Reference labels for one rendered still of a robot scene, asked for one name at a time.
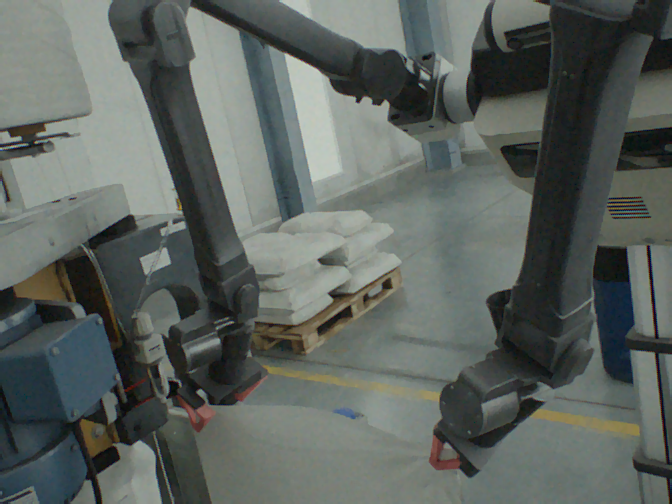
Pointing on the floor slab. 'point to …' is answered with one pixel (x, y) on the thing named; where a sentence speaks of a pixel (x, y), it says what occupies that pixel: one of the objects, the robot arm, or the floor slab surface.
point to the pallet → (352, 303)
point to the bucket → (498, 306)
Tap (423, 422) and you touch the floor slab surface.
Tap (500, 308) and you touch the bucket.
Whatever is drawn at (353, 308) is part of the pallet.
